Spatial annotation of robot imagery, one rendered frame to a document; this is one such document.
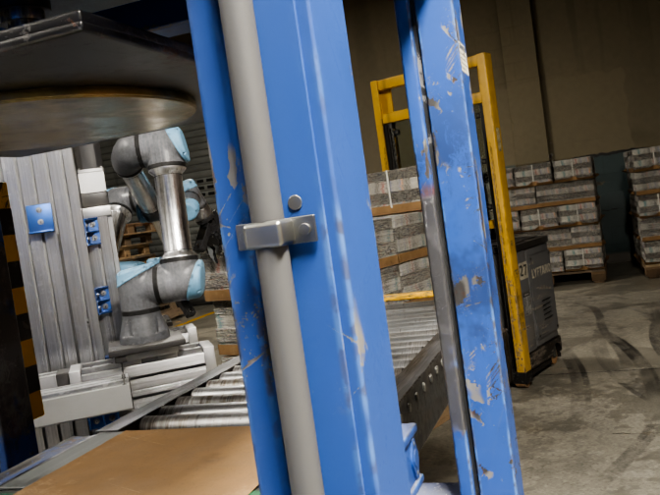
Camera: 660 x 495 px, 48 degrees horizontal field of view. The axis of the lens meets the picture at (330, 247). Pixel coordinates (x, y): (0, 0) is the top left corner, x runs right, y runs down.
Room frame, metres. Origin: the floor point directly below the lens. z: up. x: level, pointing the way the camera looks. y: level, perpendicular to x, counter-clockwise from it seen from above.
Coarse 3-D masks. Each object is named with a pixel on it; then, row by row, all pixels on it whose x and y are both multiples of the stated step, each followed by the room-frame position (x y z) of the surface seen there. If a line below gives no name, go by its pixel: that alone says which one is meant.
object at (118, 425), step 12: (228, 360) 1.84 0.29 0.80; (240, 360) 1.82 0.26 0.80; (216, 372) 1.71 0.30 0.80; (192, 384) 1.62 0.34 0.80; (204, 384) 1.63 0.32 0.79; (168, 396) 1.54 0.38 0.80; (180, 396) 1.53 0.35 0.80; (144, 408) 1.46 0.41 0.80; (156, 408) 1.45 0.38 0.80; (120, 420) 1.39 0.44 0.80; (132, 420) 1.38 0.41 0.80; (96, 432) 1.34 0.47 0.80
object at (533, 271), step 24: (528, 240) 4.42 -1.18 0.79; (528, 264) 4.33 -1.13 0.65; (528, 288) 4.28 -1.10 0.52; (552, 288) 4.56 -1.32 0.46; (504, 312) 4.25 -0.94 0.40; (528, 312) 4.24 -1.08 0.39; (552, 312) 4.52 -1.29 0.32; (528, 336) 4.21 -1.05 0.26; (552, 336) 4.51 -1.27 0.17; (552, 360) 4.49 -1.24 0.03
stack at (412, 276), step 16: (384, 272) 3.40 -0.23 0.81; (400, 272) 3.52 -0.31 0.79; (416, 272) 3.64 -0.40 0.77; (384, 288) 3.40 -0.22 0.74; (400, 288) 3.50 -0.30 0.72; (416, 288) 3.60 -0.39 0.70; (224, 304) 3.00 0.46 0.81; (224, 320) 3.01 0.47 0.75; (224, 336) 3.01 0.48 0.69; (448, 416) 3.70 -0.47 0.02
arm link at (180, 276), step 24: (144, 144) 2.28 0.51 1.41; (168, 144) 2.28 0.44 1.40; (168, 168) 2.28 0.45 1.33; (168, 192) 2.28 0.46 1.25; (168, 216) 2.27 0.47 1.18; (168, 240) 2.27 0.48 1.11; (168, 264) 2.24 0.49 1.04; (192, 264) 2.26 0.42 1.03; (168, 288) 2.23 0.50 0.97; (192, 288) 2.24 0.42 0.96
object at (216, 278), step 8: (200, 256) 3.01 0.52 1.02; (208, 256) 2.99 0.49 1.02; (216, 256) 2.96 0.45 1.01; (224, 256) 2.93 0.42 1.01; (208, 264) 2.99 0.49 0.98; (216, 264) 2.96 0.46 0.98; (224, 264) 2.93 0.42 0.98; (208, 272) 2.99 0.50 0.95; (216, 272) 2.96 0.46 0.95; (224, 272) 2.93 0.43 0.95; (208, 280) 2.99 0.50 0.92; (216, 280) 2.96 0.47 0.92; (224, 280) 2.93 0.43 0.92; (208, 288) 3.00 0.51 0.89; (216, 288) 2.97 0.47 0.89; (224, 288) 2.95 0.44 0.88
